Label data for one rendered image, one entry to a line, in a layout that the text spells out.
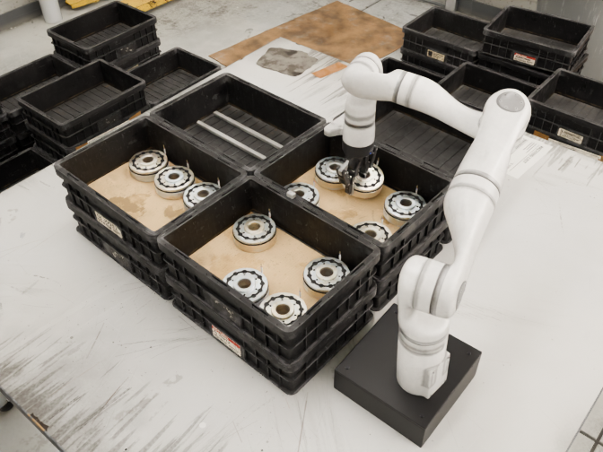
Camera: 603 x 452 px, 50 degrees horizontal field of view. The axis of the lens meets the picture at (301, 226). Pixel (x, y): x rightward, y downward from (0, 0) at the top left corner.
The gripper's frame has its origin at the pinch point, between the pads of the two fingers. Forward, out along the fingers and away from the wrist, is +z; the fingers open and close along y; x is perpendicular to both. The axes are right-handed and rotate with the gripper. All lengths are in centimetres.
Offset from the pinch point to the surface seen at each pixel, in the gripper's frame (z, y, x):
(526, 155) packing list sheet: 18, 62, -19
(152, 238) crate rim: -5, -48, 19
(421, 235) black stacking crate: 3.6, -1.2, -21.0
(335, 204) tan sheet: 4.5, -5.6, 1.9
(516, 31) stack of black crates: 41, 172, 39
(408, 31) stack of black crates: 44, 145, 80
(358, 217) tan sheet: 4.4, -5.4, -5.4
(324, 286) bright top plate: 0.9, -30.2, -15.4
